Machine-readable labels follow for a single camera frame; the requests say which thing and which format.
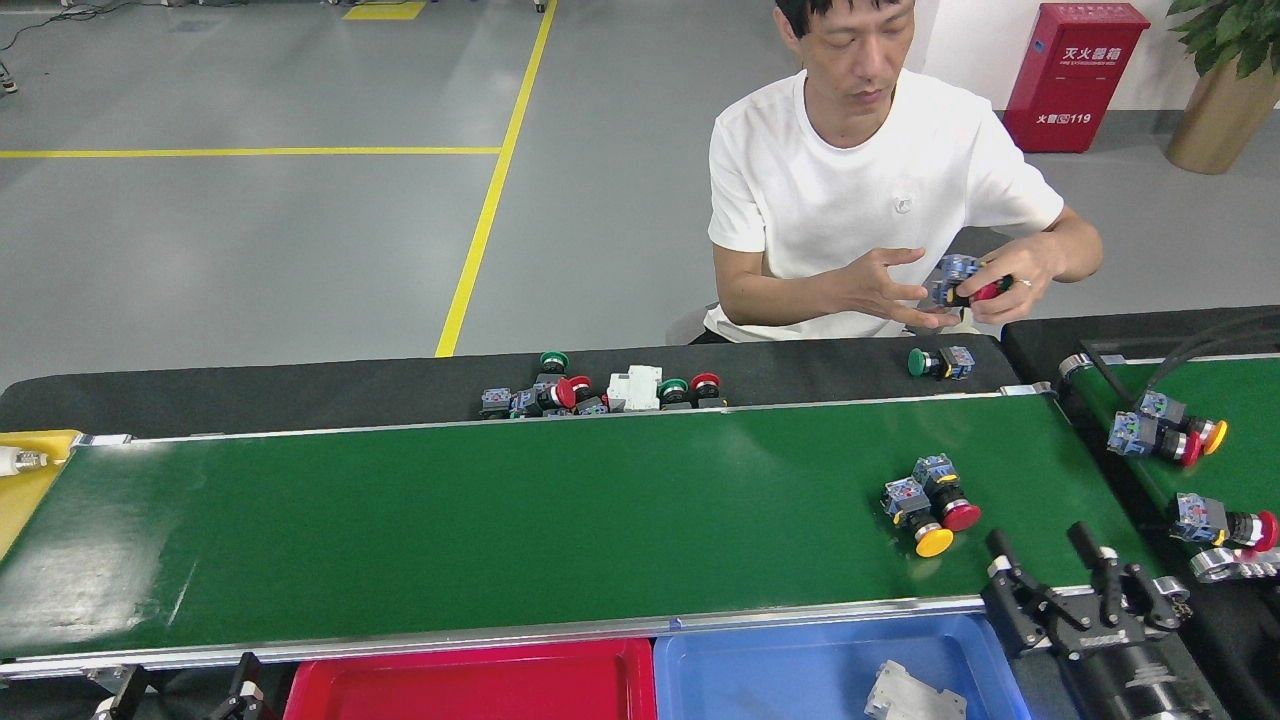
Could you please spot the green mushroom push button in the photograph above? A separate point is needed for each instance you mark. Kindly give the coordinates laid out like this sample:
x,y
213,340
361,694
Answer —
x,y
918,362
554,358
674,386

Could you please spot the yellow plastic tray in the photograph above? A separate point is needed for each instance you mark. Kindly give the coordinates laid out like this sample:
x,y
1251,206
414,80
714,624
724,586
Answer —
x,y
20,500

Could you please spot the white light bulb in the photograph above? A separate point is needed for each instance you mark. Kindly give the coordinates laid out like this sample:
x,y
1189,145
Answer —
x,y
10,462

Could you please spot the white circuit breaker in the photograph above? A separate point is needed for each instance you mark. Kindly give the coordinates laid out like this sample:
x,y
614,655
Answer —
x,y
910,695
637,390

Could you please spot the person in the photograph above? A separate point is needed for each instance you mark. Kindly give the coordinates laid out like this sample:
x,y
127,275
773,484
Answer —
x,y
850,180

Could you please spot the red plastic tray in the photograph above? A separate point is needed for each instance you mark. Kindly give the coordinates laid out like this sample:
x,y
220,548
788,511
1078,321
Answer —
x,y
470,690

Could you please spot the blue plastic tray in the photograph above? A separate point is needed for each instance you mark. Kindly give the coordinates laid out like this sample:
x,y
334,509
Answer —
x,y
780,680

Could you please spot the person's right hand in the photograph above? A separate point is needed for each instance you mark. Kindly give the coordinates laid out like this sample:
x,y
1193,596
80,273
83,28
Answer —
x,y
885,290

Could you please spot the narrow green conveyor belt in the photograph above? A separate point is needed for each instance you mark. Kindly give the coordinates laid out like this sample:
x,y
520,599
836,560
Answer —
x,y
1250,470

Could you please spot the blue grey switch block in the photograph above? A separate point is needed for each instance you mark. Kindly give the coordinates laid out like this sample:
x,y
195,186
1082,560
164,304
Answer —
x,y
496,403

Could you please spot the yellow mushroom push button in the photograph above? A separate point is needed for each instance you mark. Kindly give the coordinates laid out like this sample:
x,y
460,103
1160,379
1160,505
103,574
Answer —
x,y
934,542
1213,436

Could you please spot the potted plant in brass pot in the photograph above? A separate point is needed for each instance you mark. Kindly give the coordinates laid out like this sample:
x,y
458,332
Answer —
x,y
1215,125

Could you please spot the red fire extinguisher cabinet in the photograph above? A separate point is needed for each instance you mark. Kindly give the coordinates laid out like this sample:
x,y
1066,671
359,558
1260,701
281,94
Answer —
x,y
1075,90

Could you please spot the person's left forearm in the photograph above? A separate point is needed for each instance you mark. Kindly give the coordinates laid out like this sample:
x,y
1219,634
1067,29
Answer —
x,y
1075,250

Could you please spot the person's left hand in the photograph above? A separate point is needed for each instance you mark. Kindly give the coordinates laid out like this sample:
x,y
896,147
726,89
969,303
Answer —
x,y
1020,270

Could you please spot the long green conveyor belt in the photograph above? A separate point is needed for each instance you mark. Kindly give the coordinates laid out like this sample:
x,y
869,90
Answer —
x,y
500,520

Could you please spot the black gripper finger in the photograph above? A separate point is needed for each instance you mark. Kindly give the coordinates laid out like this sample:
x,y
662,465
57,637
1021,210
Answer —
x,y
1110,585
1015,610
250,672
138,680

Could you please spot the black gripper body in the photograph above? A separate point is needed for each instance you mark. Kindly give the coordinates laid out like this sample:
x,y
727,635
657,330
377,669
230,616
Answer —
x,y
1110,660

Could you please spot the metal wheeled cart frame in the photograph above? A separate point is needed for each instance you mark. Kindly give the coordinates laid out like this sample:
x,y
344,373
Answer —
x,y
8,85

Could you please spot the person's right forearm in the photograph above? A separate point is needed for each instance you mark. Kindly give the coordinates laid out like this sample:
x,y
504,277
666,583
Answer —
x,y
790,298

